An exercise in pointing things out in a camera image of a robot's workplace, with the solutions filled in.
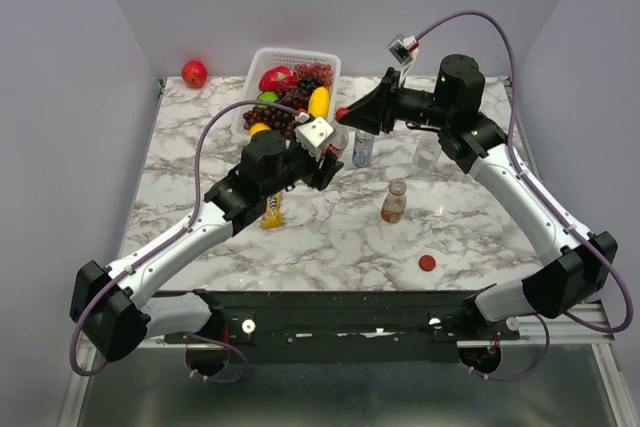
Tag red label clear bottle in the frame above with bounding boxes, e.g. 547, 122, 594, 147
324, 122, 349, 159

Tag small red bottle cap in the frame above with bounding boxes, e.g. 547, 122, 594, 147
335, 108, 349, 121

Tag clear water bottle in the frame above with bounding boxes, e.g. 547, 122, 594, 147
413, 132, 442, 171

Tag brown juice bottle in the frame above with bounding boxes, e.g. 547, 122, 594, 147
381, 179, 406, 223

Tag large red bottle cap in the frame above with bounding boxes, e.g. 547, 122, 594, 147
418, 255, 436, 272

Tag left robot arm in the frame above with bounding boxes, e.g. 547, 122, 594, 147
70, 119, 343, 362

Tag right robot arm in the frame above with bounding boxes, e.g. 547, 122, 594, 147
337, 54, 618, 323

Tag silver blue drink can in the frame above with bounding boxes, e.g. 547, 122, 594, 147
352, 130, 375, 168

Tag yellow mango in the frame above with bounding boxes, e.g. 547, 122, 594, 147
307, 86, 331, 119

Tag orange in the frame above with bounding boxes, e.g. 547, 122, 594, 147
248, 122, 271, 136

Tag yellow candy packet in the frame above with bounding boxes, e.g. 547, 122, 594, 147
261, 192, 285, 230

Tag red grape bunch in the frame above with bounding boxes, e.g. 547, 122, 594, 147
294, 62, 334, 88

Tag dark purple grapes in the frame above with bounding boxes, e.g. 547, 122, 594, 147
242, 75, 325, 141

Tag green apple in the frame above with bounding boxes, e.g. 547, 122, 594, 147
257, 91, 279, 103

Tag red dragon fruit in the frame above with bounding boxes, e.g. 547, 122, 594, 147
258, 65, 298, 92

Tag white plastic fruit basket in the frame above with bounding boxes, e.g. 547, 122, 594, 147
232, 48, 341, 138

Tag red apple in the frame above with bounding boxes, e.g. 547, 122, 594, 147
181, 60, 208, 89

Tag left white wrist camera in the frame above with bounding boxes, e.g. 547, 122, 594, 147
294, 118, 335, 159

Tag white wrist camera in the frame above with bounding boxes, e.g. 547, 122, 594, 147
294, 118, 335, 159
388, 34, 419, 84

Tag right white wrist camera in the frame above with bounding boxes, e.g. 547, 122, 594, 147
388, 34, 419, 84

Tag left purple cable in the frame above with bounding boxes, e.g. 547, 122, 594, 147
68, 100, 309, 377

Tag black mounting base frame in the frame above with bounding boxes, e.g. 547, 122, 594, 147
164, 289, 521, 366

